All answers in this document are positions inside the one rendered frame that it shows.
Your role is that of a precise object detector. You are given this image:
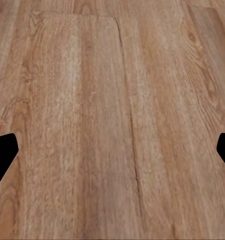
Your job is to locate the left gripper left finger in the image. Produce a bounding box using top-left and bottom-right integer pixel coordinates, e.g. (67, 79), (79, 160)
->
(0, 133), (19, 181)

